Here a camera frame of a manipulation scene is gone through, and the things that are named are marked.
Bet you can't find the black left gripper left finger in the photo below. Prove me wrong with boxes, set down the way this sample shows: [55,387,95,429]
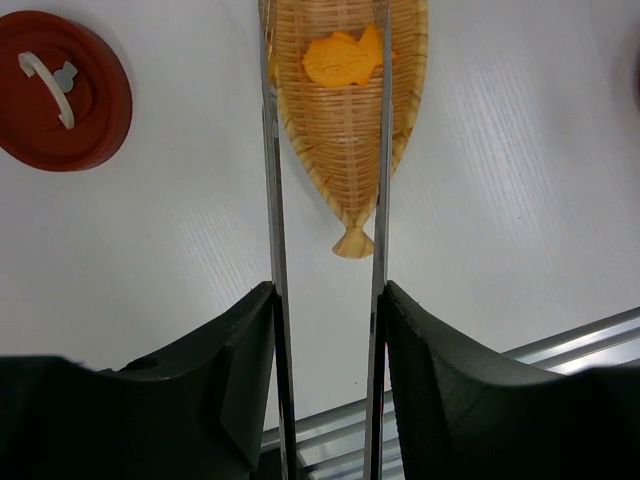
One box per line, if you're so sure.
[1,282,274,479]

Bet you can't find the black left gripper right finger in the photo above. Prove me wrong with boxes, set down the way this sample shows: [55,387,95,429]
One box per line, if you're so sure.
[383,283,639,479]

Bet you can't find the orange fish-shaped cake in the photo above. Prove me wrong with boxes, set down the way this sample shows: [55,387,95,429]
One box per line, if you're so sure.
[302,23,384,88]

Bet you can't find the metal serving tongs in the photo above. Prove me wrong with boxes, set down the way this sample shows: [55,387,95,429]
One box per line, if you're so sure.
[258,1,393,479]

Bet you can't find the boat-shaped woven basket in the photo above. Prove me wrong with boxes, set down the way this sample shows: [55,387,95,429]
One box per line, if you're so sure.
[267,1,429,259]

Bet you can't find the red round lid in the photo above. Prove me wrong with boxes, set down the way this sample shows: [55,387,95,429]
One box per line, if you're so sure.
[1,10,133,172]

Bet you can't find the aluminium front rail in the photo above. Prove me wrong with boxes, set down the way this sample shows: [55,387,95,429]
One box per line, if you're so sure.
[259,307,640,480]

